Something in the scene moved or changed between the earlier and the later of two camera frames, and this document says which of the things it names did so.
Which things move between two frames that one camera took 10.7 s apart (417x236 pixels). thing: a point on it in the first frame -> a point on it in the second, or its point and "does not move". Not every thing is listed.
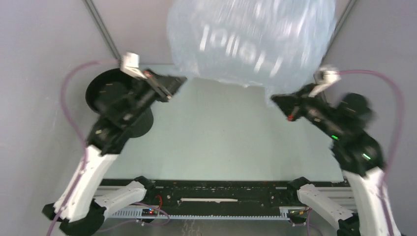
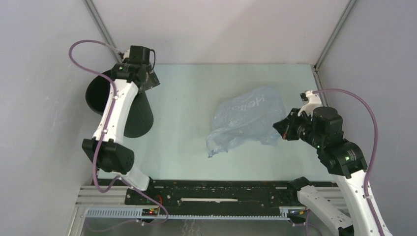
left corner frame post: (102, 27) does not move
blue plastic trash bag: (275, 45) -> (245, 115)
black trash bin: (107, 86) does not move
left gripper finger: (169, 85) -> (142, 87)
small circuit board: (149, 212) does not move
